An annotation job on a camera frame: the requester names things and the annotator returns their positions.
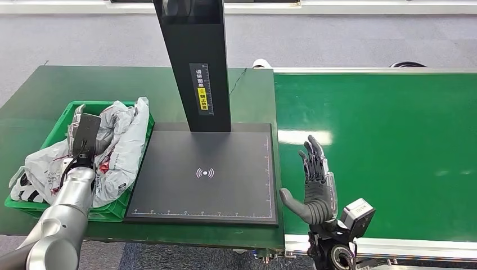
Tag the green conveyor belt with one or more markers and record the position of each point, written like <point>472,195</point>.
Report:
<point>391,156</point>

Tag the large white black-print mailer bag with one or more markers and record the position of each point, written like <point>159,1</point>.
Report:
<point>128,156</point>

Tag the green plastic crate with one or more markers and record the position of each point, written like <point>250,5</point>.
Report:
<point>110,214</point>

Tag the yellow black scanner column label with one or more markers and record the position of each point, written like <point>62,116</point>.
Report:
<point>202,97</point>

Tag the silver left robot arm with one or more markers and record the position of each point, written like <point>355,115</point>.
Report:
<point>63,223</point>

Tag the black round object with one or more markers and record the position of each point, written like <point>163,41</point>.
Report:
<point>407,65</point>

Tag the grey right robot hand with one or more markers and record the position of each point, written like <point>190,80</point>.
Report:
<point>318,201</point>

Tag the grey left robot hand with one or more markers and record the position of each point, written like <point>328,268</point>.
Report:
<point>76,123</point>

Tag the white rounded object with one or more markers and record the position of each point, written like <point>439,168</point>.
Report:
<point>261,64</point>

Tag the black inbound scanner machine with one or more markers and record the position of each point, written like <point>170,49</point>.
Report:
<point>223,167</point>

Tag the aluminium conveyor frame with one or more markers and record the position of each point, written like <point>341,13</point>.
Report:
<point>410,248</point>

